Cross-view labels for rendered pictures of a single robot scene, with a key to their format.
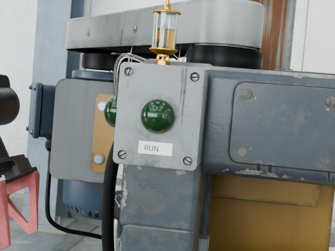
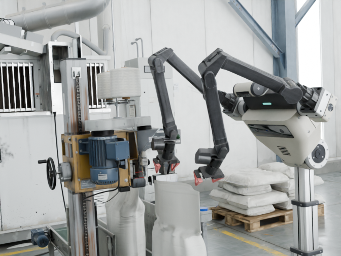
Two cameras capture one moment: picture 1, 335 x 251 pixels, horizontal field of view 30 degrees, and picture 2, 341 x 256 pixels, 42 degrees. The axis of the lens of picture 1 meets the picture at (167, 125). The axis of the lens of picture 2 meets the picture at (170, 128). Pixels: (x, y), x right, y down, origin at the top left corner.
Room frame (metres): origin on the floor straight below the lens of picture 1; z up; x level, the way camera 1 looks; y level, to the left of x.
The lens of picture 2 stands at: (2.17, 2.22, 1.48)
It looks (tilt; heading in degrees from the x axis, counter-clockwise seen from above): 3 degrees down; 235
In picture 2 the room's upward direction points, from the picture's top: 3 degrees counter-clockwise
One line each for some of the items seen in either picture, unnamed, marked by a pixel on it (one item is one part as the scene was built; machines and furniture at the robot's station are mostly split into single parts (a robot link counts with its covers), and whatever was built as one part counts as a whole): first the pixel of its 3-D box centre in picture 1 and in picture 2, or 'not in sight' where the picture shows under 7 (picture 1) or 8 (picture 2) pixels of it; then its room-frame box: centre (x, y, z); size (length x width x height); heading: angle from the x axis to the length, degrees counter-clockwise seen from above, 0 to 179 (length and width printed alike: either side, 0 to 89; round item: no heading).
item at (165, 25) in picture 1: (165, 31); not in sight; (0.63, 0.01, 1.37); 0.03 x 0.02 x 0.03; 82
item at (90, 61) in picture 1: (115, 64); (102, 133); (1.10, 0.10, 1.35); 0.12 x 0.12 x 0.04
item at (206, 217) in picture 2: not in sight; (203, 215); (0.49, 0.15, 0.81); 0.08 x 0.08 x 0.06; 82
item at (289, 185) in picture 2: not in sight; (294, 181); (-2.32, -1.47, 0.44); 0.68 x 0.44 x 0.15; 172
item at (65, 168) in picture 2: not in sight; (64, 171); (1.23, -0.14, 1.14); 0.11 x 0.06 x 0.11; 82
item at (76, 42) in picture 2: not in sight; (77, 61); (0.27, -2.01, 1.95); 0.30 x 0.01 x 0.48; 82
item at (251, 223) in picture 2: not in sight; (266, 211); (-2.04, -1.70, 0.07); 1.20 x 0.82 x 0.14; 174
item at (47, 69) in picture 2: not in sight; (55, 78); (0.35, -2.43, 1.82); 0.51 x 0.27 x 0.71; 82
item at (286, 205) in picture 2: not in sight; (296, 200); (-2.33, -1.46, 0.20); 0.67 x 0.43 x 0.15; 172
